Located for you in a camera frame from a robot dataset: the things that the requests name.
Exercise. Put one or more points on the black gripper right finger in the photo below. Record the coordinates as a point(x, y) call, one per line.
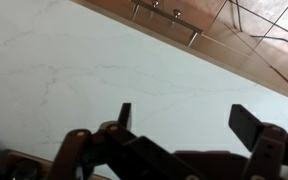
point(264, 146)

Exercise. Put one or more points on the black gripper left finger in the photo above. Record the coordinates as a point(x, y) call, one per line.
point(84, 153)

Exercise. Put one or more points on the small metal cabinet knob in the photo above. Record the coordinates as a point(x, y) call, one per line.
point(155, 3)
point(176, 13)

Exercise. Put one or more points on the wooden sauce tray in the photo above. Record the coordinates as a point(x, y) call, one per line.
point(24, 156)

